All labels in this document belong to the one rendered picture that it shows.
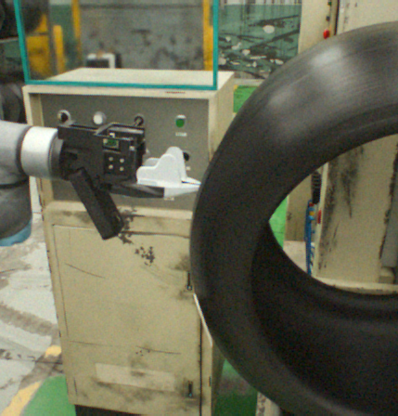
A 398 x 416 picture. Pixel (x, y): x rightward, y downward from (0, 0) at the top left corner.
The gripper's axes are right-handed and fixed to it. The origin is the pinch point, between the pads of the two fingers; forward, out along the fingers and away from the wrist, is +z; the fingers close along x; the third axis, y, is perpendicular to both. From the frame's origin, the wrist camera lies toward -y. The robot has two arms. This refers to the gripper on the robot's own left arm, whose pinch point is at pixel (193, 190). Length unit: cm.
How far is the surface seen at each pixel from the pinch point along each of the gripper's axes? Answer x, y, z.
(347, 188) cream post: 27.9, -6.3, 25.5
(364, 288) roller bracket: 25.6, -26.3, 33.0
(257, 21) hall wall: 910, -18, -60
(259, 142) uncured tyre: -10.4, 11.4, 8.5
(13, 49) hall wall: 908, -129, -575
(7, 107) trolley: 301, -80, -217
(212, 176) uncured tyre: -8.4, 5.8, 3.6
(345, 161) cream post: 27.8, -0.8, 23.9
